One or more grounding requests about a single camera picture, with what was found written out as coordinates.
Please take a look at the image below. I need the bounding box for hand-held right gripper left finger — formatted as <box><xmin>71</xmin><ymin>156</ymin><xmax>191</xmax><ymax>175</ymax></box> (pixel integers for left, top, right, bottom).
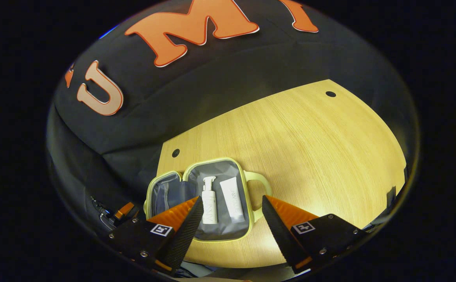
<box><xmin>108</xmin><ymin>196</ymin><xmax>204</xmax><ymax>277</ymax></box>

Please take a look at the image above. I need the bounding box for white cream tube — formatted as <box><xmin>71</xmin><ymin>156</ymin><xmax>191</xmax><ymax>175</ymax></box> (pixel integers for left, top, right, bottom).
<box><xmin>219</xmin><ymin>176</ymin><xmax>246</xmax><ymax>224</ymax></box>

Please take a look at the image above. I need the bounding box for cream suitcase with grey lining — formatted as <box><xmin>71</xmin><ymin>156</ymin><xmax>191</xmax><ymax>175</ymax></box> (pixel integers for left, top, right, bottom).
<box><xmin>143</xmin><ymin>157</ymin><xmax>272</xmax><ymax>242</ymax></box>

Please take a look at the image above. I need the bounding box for black backdrop cloth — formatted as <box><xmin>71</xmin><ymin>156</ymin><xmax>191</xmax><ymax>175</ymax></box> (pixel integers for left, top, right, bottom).
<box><xmin>47</xmin><ymin>0</ymin><xmax>418</xmax><ymax>235</ymax></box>

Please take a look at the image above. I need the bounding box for white pump bottle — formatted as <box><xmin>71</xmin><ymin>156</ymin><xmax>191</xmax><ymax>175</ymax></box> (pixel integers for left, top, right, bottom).
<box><xmin>201</xmin><ymin>176</ymin><xmax>219</xmax><ymax>225</ymax></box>

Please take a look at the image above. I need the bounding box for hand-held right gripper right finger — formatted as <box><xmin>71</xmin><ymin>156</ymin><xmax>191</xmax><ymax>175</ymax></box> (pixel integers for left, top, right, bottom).
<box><xmin>261</xmin><ymin>195</ymin><xmax>368</xmax><ymax>275</ymax></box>

